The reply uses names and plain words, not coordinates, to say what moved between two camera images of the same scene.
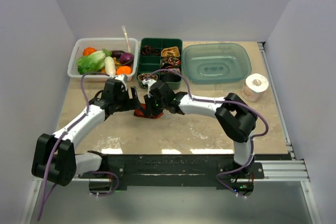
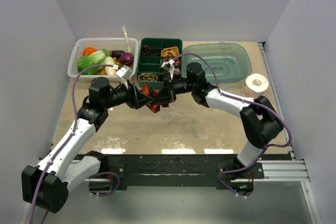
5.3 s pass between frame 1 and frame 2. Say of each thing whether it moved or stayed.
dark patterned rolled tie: stayed
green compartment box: stayed
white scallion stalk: stayed
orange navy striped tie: moved
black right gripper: moved
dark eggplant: stayed
